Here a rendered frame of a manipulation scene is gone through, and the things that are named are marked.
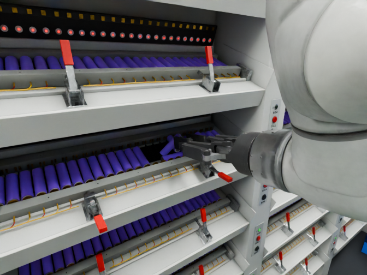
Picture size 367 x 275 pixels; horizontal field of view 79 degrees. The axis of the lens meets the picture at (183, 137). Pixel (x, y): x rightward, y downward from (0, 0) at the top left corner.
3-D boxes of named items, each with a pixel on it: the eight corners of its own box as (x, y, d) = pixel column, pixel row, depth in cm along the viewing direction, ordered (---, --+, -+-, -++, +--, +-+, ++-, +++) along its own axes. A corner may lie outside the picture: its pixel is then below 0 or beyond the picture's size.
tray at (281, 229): (336, 207, 114) (353, 189, 106) (257, 264, 82) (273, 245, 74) (302, 179, 126) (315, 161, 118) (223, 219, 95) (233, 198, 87)
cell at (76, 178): (76, 165, 48) (83, 187, 44) (67, 167, 47) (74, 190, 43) (76, 159, 47) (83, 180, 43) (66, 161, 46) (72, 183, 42)
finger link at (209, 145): (235, 161, 41) (231, 163, 40) (190, 154, 49) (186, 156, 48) (234, 141, 40) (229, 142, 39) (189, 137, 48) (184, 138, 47)
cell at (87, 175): (87, 162, 49) (94, 184, 45) (77, 165, 48) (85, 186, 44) (86, 156, 48) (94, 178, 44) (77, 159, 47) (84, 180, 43)
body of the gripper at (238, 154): (278, 128, 38) (236, 125, 45) (245, 138, 33) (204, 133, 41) (280, 170, 39) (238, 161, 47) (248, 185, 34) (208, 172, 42)
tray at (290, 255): (327, 238, 120) (343, 223, 112) (252, 302, 89) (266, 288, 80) (296, 209, 133) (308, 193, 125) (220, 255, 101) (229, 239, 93)
